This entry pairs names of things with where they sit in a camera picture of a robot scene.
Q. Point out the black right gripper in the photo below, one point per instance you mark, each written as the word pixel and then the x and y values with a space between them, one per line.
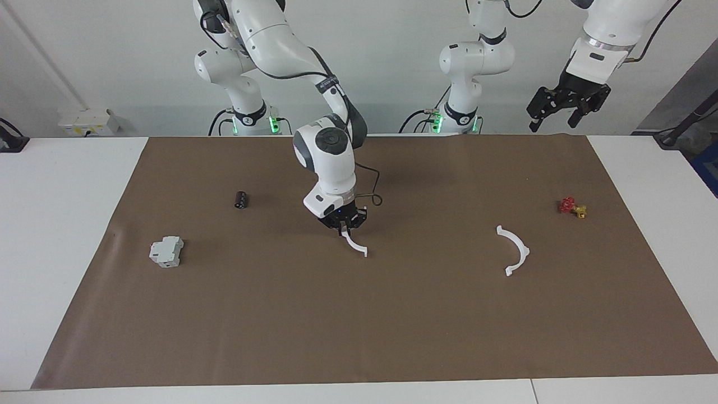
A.
pixel 345 216

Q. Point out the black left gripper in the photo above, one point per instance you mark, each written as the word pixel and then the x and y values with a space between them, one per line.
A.
pixel 583 90

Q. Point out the white half pipe clamp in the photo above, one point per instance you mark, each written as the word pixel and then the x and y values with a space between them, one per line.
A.
pixel 352 244
pixel 524 249

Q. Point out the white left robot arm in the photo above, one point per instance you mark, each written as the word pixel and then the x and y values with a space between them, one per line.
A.
pixel 477 56

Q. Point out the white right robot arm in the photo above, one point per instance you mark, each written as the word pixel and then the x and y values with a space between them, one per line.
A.
pixel 331 151

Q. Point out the brown paper mat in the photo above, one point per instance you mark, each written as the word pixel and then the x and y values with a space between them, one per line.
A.
pixel 359 314

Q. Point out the red yellow valve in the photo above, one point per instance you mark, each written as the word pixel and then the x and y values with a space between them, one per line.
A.
pixel 567 205

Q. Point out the black cylindrical capacitor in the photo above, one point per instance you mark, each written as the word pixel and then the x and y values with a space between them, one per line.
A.
pixel 242 200

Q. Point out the black tripod stand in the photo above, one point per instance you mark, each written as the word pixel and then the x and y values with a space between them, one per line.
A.
pixel 681 126

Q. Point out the blue crate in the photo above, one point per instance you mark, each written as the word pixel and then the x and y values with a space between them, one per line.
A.
pixel 708 168

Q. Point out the grey circuit breaker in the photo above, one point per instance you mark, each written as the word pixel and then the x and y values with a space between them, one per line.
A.
pixel 166 251

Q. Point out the white power strip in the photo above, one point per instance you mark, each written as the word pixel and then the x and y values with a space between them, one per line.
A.
pixel 87 120

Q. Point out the black clamp bracket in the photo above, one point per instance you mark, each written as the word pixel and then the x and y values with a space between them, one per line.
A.
pixel 11 141

